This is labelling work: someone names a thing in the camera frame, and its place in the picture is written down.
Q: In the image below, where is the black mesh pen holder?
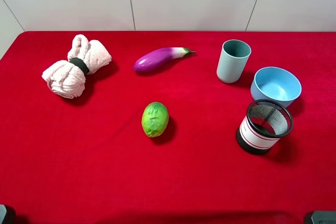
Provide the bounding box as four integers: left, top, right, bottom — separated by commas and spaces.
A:
236, 99, 293, 155

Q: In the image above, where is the dark object bottom right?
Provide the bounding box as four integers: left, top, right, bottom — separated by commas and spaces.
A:
304, 210, 336, 224

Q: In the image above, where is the dark object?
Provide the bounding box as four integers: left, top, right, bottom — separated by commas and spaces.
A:
304, 210, 336, 224
0, 204, 16, 224

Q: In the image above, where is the dark object bottom left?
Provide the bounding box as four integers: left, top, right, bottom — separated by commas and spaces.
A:
0, 204, 16, 224

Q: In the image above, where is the green toy lime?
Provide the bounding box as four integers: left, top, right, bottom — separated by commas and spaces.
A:
141, 102, 169, 137

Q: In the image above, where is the purple toy eggplant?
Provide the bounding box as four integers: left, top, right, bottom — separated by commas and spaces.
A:
133, 47, 196, 72

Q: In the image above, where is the red table cloth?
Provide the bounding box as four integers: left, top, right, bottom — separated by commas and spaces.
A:
1, 31, 335, 223

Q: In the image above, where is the grey-blue plastic cup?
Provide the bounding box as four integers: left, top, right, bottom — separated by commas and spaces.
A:
216, 39, 251, 83

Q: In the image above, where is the pink rolled towel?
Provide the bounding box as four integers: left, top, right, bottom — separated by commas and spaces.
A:
42, 34, 112, 99

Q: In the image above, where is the blue plastic bowl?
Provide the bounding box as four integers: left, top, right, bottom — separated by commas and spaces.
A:
250, 67, 302, 108

